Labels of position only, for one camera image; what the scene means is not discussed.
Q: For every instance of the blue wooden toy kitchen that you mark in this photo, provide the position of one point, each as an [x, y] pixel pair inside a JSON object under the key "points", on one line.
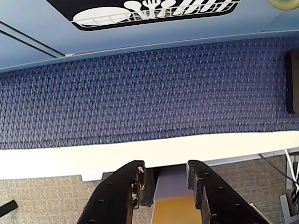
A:
{"points": [[28, 53]]}

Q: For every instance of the yellow wooden board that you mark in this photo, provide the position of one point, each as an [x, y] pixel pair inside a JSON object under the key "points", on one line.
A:
{"points": [[174, 208]]}

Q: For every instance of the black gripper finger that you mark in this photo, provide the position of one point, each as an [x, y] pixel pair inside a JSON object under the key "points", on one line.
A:
{"points": [[222, 200], [112, 198]]}

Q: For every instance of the cabinet door with dishes decal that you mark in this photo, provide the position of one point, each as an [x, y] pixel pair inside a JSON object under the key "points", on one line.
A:
{"points": [[163, 28]]}

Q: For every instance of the flat black box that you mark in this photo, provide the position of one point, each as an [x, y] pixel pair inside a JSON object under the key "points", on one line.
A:
{"points": [[293, 81]]}

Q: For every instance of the grey metal table leg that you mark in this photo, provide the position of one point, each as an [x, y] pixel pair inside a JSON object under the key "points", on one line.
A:
{"points": [[286, 207]]}

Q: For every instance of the black bar on carpet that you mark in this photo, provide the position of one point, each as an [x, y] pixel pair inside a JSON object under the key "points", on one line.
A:
{"points": [[8, 206]]}

